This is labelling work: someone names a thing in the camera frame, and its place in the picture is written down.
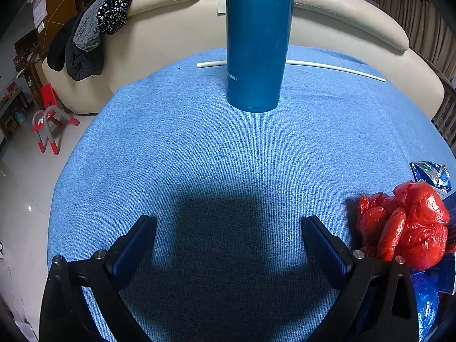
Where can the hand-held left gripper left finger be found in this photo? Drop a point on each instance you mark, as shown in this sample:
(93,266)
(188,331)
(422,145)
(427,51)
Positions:
(137,245)

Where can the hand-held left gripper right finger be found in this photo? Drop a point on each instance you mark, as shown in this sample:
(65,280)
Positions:
(320,245)

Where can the red plastic bag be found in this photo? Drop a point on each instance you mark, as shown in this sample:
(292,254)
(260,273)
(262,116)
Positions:
(420,228)

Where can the blue plastic bag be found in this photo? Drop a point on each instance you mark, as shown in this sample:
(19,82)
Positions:
(425,299)

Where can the blue tablecloth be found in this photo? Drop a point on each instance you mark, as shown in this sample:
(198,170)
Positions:
(231,156)

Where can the shiny blue snack wrapper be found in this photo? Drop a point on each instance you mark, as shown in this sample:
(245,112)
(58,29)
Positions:
(431,174)

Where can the blue and white toothpaste box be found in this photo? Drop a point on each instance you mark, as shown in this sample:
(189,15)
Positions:
(449,278)

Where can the red and grey child chair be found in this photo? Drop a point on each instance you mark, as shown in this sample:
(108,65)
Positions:
(48,92)

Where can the thin white plastic tube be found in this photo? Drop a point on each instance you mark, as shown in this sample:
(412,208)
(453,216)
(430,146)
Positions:
(320,65)

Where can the black padded jacket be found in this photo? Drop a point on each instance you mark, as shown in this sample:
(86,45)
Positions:
(82,64)

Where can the wooden shelf unit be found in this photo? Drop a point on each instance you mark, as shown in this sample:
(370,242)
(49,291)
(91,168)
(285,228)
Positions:
(17,96)

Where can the blue metal thermos bottle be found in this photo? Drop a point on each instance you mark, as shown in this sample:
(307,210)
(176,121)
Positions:
(256,42)

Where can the grey knitted cloth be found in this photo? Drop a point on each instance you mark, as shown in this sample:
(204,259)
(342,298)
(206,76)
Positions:
(87,28)

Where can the cream leather sofa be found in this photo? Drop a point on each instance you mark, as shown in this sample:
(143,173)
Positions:
(171,25)

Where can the beige curtain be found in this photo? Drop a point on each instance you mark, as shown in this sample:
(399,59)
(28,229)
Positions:
(420,14)

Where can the white paper sheet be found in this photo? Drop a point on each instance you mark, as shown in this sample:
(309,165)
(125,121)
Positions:
(40,12)

